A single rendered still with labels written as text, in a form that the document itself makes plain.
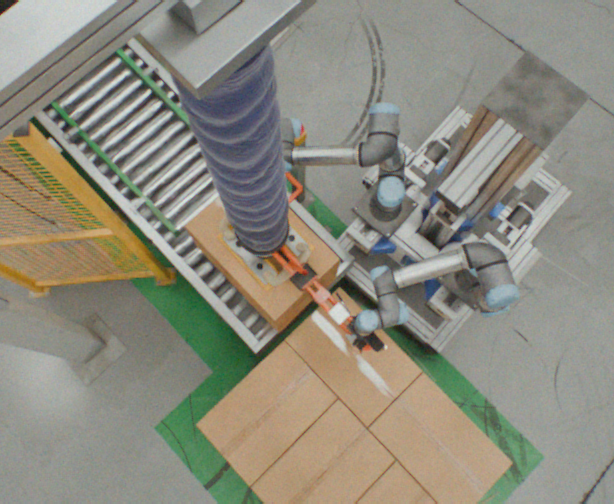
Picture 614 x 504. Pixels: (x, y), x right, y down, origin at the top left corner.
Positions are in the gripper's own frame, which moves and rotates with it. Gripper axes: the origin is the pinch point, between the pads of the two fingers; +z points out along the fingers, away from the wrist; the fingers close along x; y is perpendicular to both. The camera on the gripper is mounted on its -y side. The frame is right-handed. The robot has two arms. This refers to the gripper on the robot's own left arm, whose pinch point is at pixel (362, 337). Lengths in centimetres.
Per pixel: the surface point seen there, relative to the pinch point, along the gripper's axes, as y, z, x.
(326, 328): 18, 66, -1
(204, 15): 53, -171, 9
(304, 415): -5, 67, 37
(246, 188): 52, -89, 9
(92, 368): 99, 121, 106
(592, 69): 24, 116, -254
